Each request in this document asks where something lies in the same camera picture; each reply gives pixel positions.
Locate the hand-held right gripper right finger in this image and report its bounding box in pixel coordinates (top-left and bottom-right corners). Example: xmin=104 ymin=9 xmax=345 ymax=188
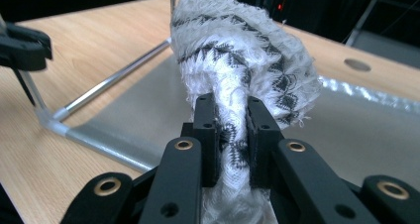
xmin=246 ymin=95 xmax=285 ymax=189

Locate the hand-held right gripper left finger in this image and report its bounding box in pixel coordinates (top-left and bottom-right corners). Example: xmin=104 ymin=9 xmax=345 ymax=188
xmin=180 ymin=92 xmax=222 ymax=188

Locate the grey two-tier shelf rack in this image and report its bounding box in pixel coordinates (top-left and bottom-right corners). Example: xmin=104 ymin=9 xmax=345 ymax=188
xmin=19 ymin=0 xmax=420 ymax=188

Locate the white black patterned cloth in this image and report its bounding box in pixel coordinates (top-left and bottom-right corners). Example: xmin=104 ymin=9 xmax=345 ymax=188
xmin=169 ymin=0 xmax=323 ymax=224

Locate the grey round table grommet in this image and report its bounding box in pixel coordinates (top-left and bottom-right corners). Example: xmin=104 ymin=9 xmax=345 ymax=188
xmin=343 ymin=57 xmax=372 ymax=73

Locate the dark equipment with red light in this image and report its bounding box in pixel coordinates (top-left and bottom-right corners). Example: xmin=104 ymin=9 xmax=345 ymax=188
xmin=261 ymin=0 xmax=298 ymax=17

